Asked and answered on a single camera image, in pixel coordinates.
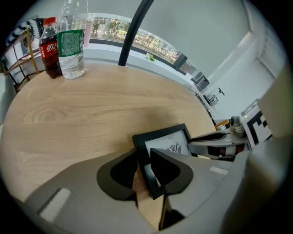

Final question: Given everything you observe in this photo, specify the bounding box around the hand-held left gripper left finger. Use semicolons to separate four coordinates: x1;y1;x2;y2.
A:
24;149;160;234

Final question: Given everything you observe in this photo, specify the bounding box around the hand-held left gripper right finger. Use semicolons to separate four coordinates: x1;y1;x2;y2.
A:
150;148;235;231

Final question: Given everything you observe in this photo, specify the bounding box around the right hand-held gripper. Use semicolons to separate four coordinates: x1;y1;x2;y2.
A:
188;98;275;160

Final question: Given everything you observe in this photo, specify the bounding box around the black picture frame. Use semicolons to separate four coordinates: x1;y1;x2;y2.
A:
132;123;198;201

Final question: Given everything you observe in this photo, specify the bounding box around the black box device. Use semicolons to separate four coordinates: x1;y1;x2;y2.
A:
190;71;210;89

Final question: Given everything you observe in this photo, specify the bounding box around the wide window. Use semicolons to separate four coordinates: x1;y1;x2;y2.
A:
88;13;189;69

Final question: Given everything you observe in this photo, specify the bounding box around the black curved pole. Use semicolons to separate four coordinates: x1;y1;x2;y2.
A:
118;0;155;67

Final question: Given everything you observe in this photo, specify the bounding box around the cola bottle with red cap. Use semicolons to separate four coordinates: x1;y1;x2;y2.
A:
38;17;63;80

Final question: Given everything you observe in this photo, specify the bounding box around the clear green-label water bottle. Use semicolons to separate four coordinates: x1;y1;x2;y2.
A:
56;0;89;80

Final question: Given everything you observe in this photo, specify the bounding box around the black and white patterned cloth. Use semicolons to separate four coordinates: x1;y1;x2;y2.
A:
5;18;45;46

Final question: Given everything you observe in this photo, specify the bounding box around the gold wire rack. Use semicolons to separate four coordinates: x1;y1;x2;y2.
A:
1;27;44;92

